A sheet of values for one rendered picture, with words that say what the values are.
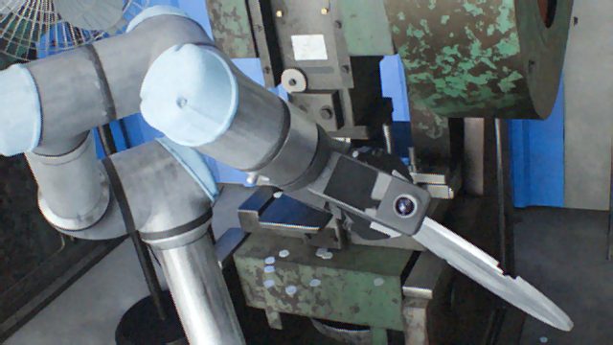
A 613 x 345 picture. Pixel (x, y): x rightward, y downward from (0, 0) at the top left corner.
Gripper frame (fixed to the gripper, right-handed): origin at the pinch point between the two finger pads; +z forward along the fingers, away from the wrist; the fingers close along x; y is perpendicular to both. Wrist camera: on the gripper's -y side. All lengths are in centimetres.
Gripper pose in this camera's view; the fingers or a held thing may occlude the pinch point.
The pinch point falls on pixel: (416, 218)
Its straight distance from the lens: 77.6
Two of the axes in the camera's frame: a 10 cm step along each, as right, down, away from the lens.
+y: -6.8, -2.2, 7.0
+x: -3.9, 9.1, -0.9
